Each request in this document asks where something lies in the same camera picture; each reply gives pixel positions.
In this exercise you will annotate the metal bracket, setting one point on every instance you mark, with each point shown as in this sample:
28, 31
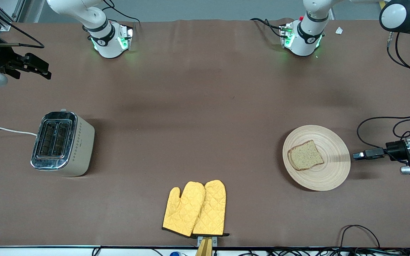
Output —
215, 241

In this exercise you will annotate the brown table cover sheet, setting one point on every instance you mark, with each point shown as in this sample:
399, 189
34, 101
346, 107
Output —
190, 106

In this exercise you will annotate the round wooden plate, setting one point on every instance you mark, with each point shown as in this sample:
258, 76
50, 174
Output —
333, 167

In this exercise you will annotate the yellow quilted oven mitt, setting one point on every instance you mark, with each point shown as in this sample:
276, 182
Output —
182, 209
212, 206

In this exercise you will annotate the blue round cap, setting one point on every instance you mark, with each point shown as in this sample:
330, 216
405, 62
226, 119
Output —
175, 254

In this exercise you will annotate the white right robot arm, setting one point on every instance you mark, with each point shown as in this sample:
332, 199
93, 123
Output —
101, 39

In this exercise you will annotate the chrome and cream toaster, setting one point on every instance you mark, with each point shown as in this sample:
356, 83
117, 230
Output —
78, 149

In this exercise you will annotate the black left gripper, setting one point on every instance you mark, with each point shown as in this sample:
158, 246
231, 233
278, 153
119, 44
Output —
394, 149

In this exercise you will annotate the white paper scrap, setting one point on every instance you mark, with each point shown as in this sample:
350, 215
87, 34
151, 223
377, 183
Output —
339, 30

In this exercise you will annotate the aluminium frame profile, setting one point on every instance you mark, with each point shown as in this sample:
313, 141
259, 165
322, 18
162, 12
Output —
5, 25

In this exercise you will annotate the wooden strip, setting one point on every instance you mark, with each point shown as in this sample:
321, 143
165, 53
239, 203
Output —
205, 249

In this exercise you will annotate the brown bread slice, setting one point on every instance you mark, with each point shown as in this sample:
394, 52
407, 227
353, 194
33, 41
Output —
306, 156

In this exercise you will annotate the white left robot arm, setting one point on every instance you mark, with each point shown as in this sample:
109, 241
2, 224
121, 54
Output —
306, 39

